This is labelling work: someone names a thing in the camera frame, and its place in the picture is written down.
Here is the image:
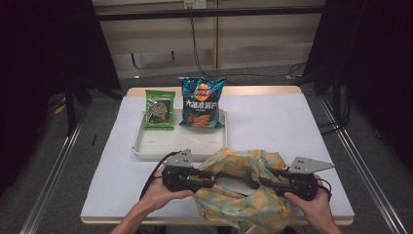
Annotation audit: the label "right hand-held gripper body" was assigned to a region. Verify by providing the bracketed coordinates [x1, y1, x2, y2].
[282, 156, 336, 202]

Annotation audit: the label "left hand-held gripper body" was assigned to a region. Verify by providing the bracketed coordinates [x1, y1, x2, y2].
[161, 148, 201, 193]

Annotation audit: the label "lemon print fabric bag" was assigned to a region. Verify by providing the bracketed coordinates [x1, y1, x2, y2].
[192, 147, 305, 234]

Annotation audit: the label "white plastic tray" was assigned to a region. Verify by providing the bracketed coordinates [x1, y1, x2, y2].
[131, 108, 228, 163]

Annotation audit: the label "green snack packet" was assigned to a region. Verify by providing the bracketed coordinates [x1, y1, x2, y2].
[144, 89, 176, 132]

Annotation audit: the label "blue potato chips bag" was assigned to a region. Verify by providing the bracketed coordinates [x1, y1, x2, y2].
[178, 76, 227, 130]

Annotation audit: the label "person's right hand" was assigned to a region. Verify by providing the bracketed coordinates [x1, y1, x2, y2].
[283, 175, 333, 226]

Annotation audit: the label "person's left hand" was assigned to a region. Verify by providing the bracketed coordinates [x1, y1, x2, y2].
[140, 175, 195, 215]

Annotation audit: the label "white-topped wooden table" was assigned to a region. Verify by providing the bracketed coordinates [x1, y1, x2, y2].
[80, 85, 356, 226]

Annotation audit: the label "black metal stand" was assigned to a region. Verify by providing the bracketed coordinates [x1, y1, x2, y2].
[63, 77, 86, 137]

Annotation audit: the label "yellow object on floor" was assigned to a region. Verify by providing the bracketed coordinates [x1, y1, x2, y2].
[53, 94, 68, 116]

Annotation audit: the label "black curtain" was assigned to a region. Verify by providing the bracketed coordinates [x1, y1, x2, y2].
[0, 0, 122, 196]
[303, 0, 413, 170]

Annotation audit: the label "black horizontal bar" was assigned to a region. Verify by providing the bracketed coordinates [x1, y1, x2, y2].
[95, 5, 325, 22]

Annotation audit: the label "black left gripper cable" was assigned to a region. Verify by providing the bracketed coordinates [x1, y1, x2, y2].
[139, 150, 181, 200]

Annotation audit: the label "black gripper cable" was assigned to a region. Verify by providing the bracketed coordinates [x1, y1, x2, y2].
[139, 150, 181, 200]
[316, 176, 333, 200]

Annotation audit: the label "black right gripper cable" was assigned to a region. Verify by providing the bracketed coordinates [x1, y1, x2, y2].
[316, 176, 333, 200]

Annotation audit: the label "aluminium floor rail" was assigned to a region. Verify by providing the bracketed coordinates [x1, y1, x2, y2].
[19, 106, 90, 234]
[318, 96, 408, 234]

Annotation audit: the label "black cables on floor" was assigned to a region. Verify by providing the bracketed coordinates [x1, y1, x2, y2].
[319, 87, 354, 137]

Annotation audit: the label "black cable from wall socket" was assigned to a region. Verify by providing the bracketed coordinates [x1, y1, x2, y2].
[189, 16, 308, 79]

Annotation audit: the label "white wall socket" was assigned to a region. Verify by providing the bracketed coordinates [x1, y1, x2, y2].
[183, 0, 207, 10]

